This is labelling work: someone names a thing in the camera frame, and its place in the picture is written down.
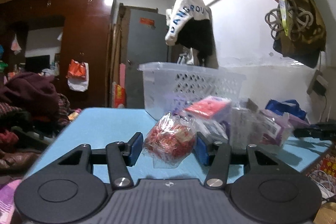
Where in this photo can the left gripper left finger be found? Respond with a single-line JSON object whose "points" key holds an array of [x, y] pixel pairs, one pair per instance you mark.
{"points": [[121, 155]]}

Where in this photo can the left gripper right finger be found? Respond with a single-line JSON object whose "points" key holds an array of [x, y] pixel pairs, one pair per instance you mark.
{"points": [[217, 156]]}

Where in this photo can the clear bag printed candies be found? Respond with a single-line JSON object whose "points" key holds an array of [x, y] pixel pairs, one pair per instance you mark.
{"points": [[245, 128]]}

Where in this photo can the red snack bag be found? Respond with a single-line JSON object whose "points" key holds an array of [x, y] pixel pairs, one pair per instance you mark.
{"points": [[170, 141]]}

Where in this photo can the red pink box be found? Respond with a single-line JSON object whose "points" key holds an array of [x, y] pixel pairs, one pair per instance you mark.
{"points": [[211, 107]]}

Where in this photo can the purple small box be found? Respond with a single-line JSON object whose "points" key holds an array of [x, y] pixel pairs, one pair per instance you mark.
{"points": [[276, 128]]}

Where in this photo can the blue fabric bag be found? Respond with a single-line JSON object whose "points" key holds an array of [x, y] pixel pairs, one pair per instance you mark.
{"points": [[288, 106]]}

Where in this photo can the clear plastic basket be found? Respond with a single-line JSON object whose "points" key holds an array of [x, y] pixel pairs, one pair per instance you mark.
{"points": [[170, 87]]}

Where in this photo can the orange white plastic bag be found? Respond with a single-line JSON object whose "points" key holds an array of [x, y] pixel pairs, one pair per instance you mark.
{"points": [[78, 76]]}

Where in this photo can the dark maroon clothes pile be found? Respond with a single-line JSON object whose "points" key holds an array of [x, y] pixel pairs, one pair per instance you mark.
{"points": [[33, 113]]}

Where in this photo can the hanging brown bag cluster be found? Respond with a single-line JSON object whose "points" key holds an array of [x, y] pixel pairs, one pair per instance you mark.
{"points": [[306, 37]]}

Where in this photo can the grey metal door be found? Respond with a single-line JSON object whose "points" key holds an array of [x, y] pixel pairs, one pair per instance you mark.
{"points": [[145, 44]]}

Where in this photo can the black monitor screen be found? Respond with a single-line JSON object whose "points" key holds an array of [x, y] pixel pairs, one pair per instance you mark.
{"points": [[37, 63]]}

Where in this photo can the white black hanging jacket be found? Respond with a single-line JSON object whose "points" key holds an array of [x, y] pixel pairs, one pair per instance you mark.
{"points": [[190, 25]]}

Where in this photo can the dark red wooden wardrobe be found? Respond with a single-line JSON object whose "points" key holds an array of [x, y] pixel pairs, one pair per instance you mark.
{"points": [[87, 26]]}

